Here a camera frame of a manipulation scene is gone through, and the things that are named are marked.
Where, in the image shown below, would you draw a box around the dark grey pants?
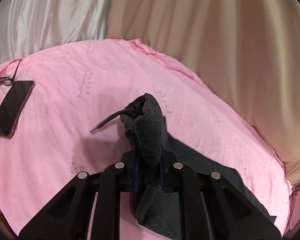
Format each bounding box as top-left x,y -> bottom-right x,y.
89,93 -> 277,240

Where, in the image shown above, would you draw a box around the black smartphone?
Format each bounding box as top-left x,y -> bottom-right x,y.
0,81 -> 35,139

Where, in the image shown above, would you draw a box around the pink bed sheet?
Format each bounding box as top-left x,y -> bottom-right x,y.
0,40 -> 292,233

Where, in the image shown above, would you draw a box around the black eyeglasses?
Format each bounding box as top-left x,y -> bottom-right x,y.
0,60 -> 21,86

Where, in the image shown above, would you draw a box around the beige curtain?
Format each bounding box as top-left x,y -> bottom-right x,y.
108,0 -> 300,185

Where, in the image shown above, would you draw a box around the white satin curtain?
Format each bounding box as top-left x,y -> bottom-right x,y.
0,0 -> 113,63

